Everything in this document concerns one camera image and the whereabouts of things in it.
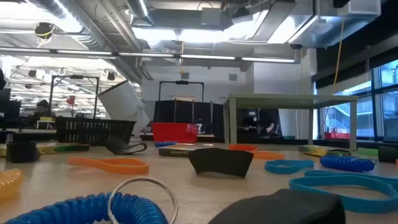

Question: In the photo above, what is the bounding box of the person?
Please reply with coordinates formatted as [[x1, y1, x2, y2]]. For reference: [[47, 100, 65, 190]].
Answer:
[[30, 99, 57, 121]]

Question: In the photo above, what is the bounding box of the black partition panel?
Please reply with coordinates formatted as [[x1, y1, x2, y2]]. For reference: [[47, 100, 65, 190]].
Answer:
[[154, 99, 225, 139]]

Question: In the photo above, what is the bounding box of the black plastic basket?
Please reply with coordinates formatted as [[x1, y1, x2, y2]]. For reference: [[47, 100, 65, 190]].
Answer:
[[55, 116, 137, 146]]

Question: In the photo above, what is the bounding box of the black ceiling cable reel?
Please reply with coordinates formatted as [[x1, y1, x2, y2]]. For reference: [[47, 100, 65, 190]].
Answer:
[[33, 21, 57, 40]]

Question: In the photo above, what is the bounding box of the blue rubber band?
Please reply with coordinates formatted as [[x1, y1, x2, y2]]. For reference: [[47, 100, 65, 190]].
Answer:
[[289, 174, 398, 215], [264, 159, 315, 175], [303, 170, 398, 187]]

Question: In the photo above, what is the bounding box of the silver box ventilation duct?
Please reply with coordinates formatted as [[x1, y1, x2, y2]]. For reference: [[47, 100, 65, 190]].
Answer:
[[289, 0, 382, 47]]

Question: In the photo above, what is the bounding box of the silver corrugated ventilation duct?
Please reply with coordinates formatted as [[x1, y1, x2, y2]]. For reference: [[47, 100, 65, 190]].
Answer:
[[27, 0, 144, 52]]

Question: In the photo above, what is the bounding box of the black metal gantry frame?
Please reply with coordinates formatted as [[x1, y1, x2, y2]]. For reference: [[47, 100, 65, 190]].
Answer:
[[49, 74, 100, 119], [159, 80, 205, 102]]

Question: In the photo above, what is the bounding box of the black aluminium table frame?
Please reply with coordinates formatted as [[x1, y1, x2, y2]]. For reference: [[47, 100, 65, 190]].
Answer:
[[0, 129, 398, 150]]

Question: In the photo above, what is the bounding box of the red crate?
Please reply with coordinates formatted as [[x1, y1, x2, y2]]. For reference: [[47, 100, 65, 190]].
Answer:
[[324, 126, 351, 140]]

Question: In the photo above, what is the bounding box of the green perforated metal shelf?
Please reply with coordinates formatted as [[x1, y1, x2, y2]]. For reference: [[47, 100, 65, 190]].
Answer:
[[222, 93, 359, 152]]

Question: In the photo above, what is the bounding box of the long ceiling light strip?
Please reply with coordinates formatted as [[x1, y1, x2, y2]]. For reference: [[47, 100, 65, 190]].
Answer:
[[0, 46, 301, 65]]

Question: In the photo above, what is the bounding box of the red plastic basket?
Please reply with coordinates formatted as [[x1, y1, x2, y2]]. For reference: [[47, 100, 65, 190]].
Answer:
[[151, 122, 200, 144]]

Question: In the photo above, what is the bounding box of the black small box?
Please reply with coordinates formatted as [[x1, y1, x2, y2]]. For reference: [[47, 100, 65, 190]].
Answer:
[[5, 141, 41, 164]]

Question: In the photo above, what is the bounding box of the yellow hanging cable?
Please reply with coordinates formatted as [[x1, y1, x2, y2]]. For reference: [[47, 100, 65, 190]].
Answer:
[[331, 15, 346, 96]]

